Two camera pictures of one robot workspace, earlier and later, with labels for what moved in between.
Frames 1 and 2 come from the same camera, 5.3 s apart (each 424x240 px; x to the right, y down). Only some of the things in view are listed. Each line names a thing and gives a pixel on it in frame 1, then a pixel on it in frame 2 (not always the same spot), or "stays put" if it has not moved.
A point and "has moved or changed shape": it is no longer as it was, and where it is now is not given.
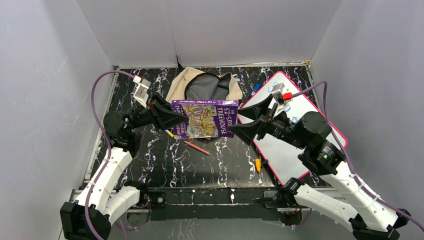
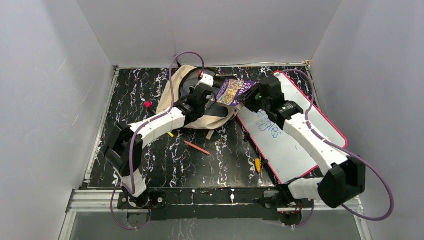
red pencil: x=197 y=147 stays put
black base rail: x=245 y=203 stays put
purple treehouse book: x=207 y=118 -> x=229 y=91
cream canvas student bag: x=190 y=84 has moved or changed shape
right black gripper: x=262 y=116 -> x=247 y=97
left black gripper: x=154 y=112 -> x=205 y=91
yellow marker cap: x=258 y=164 stays put
